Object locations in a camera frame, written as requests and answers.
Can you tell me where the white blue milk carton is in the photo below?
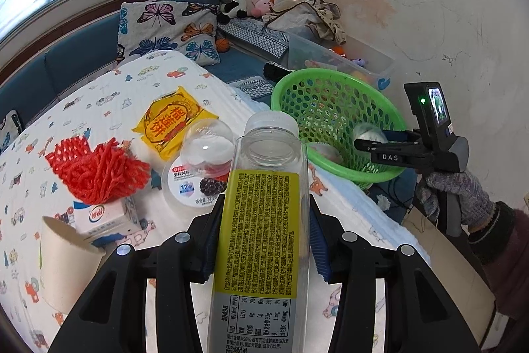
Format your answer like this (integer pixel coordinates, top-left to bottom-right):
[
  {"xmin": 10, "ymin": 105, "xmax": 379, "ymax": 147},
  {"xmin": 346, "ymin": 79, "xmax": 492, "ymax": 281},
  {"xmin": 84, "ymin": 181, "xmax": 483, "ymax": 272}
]
[{"xmin": 73, "ymin": 196, "xmax": 147, "ymax": 248}]

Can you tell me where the blue sofa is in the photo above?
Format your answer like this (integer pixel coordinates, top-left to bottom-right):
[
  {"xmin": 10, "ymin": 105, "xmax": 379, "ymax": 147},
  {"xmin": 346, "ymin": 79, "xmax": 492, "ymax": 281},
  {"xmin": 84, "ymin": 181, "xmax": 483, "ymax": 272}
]
[{"xmin": 0, "ymin": 0, "xmax": 290, "ymax": 130}]

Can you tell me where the clear domed yogurt cup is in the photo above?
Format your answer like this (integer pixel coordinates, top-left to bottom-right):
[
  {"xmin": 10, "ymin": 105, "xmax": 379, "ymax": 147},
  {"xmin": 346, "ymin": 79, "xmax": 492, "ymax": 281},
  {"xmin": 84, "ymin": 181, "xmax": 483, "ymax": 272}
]
[{"xmin": 162, "ymin": 119, "xmax": 235, "ymax": 210}]

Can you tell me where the black rounded object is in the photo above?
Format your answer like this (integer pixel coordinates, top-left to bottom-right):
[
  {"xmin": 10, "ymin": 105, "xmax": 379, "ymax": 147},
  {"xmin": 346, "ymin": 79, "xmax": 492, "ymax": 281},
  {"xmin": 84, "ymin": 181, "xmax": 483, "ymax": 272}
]
[{"xmin": 264, "ymin": 63, "xmax": 292, "ymax": 83}]

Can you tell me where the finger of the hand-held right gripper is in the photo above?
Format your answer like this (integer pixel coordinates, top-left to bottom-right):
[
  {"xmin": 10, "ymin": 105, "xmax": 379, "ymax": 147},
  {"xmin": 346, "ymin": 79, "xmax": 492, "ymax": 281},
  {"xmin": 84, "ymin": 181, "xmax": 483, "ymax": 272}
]
[
  {"xmin": 354, "ymin": 140, "xmax": 423, "ymax": 166},
  {"xmin": 386, "ymin": 130, "xmax": 421, "ymax": 144}
]

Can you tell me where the large butterfly print pillow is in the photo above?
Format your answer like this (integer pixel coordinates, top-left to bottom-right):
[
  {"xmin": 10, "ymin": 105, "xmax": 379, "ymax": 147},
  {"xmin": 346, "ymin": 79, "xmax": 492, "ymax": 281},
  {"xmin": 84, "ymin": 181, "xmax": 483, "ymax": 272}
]
[{"xmin": 116, "ymin": 1, "xmax": 222, "ymax": 67}]

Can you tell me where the person's right forearm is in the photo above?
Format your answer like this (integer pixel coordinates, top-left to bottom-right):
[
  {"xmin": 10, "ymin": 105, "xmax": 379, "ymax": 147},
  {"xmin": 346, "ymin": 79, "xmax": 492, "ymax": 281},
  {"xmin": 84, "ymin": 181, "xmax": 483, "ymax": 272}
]
[{"xmin": 467, "ymin": 201, "xmax": 529, "ymax": 321}]

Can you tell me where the pink plush toy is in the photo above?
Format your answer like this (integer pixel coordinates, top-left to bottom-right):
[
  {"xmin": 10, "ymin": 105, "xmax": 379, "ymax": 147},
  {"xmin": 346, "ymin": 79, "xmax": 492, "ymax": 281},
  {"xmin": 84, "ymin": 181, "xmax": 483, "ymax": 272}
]
[{"xmin": 248, "ymin": 0, "xmax": 271, "ymax": 18}]

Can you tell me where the yellow snack packet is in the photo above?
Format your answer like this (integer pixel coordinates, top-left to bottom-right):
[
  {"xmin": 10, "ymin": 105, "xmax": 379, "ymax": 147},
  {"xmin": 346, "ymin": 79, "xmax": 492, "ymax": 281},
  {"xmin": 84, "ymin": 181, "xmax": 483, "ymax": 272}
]
[{"xmin": 131, "ymin": 85, "xmax": 219, "ymax": 162}]

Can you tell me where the green plastic mesh basket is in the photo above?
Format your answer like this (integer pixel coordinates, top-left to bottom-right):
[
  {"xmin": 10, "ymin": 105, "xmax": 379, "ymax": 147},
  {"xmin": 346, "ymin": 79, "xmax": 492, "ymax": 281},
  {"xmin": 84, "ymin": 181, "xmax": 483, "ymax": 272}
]
[{"xmin": 270, "ymin": 68, "xmax": 408, "ymax": 185}]

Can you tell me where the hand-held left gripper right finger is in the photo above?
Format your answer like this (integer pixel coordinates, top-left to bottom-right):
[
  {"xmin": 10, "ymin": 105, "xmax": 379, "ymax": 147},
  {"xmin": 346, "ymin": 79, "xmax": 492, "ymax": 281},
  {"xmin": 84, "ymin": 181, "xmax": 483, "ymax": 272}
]
[{"xmin": 308, "ymin": 196, "xmax": 482, "ymax": 353}]

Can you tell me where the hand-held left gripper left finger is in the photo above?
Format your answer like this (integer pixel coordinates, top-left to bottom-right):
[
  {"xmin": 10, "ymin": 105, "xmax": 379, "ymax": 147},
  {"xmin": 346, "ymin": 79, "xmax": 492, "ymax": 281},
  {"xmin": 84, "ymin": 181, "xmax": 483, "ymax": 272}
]
[{"xmin": 49, "ymin": 194, "xmax": 226, "ymax": 353}]

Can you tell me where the small checked folded cloth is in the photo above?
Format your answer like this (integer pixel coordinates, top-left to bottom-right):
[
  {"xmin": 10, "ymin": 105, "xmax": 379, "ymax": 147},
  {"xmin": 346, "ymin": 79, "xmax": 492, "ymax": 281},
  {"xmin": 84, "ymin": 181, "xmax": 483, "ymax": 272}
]
[{"xmin": 237, "ymin": 77, "xmax": 275, "ymax": 99}]

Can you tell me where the person's right hand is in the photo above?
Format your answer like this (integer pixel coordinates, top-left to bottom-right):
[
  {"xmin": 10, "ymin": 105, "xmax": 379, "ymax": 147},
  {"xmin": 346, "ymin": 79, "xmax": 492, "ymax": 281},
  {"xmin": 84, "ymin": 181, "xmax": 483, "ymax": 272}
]
[{"xmin": 417, "ymin": 170, "xmax": 497, "ymax": 232}]

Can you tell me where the white tissue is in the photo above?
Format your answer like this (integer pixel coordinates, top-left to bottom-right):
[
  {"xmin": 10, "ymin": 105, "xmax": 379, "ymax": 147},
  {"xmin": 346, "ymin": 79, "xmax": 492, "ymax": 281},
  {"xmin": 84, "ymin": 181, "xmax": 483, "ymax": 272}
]
[
  {"xmin": 352, "ymin": 123, "xmax": 389, "ymax": 145},
  {"xmin": 310, "ymin": 142, "xmax": 344, "ymax": 165}
]

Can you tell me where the clear plastic bottle yellow label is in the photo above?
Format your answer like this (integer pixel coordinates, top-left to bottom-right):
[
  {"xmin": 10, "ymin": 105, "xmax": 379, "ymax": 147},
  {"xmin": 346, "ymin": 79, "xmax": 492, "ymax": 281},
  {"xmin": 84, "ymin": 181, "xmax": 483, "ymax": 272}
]
[{"xmin": 205, "ymin": 111, "xmax": 310, "ymax": 353}]

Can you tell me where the small butterfly print pillow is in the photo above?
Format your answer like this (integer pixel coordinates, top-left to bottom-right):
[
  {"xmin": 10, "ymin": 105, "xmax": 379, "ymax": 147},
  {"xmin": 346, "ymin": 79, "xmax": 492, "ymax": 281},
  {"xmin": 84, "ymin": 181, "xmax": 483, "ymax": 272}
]
[{"xmin": 0, "ymin": 110, "xmax": 22, "ymax": 155}]

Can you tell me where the large checked folded cloth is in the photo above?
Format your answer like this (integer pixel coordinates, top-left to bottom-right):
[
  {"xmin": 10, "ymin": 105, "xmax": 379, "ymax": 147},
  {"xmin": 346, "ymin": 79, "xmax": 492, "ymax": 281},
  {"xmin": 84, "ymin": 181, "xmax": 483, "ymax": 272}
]
[{"xmin": 217, "ymin": 18, "xmax": 290, "ymax": 58}]

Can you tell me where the white printed blanket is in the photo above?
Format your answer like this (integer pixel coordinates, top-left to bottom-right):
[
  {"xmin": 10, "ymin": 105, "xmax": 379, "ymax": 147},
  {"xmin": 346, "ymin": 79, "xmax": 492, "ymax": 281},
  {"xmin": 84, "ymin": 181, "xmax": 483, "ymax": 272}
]
[{"xmin": 0, "ymin": 50, "xmax": 430, "ymax": 353}]

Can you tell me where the cardboard box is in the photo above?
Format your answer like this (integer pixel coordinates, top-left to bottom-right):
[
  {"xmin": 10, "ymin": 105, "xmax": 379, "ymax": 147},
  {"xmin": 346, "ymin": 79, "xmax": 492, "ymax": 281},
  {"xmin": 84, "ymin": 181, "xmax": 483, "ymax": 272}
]
[{"xmin": 403, "ymin": 206, "xmax": 511, "ymax": 347}]

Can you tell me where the beige cloth bag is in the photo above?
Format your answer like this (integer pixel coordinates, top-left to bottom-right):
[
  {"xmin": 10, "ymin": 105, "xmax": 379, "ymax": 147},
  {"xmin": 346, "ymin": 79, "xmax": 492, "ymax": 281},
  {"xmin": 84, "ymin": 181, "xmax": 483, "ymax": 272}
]
[{"xmin": 262, "ymin": 0, "xmax": 348, "ymax": 45}]

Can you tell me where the red foam fruit net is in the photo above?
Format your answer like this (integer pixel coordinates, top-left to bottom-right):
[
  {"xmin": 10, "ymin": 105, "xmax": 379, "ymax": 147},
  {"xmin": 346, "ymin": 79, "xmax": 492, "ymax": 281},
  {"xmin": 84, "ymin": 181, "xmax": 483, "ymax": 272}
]
[{"xmin": 45, "ymin": 137, "xmax": 150, "ymax": 205}]

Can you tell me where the clear plastic storage bin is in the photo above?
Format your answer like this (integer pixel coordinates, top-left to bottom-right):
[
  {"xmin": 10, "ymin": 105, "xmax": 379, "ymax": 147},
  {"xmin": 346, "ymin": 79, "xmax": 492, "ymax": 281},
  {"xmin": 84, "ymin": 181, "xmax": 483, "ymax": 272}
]
[{"xmin": 287, "ymin": 31, "xmax": 395, "ymax": 91}]

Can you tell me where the beige paper cup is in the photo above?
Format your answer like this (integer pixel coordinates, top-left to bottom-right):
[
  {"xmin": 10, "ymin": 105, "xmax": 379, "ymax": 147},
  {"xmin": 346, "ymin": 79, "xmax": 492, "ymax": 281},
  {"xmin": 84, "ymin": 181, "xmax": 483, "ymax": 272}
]
[{"xmin": 39, "ymin": 216, "xmax": 107, "ymax": 310}]

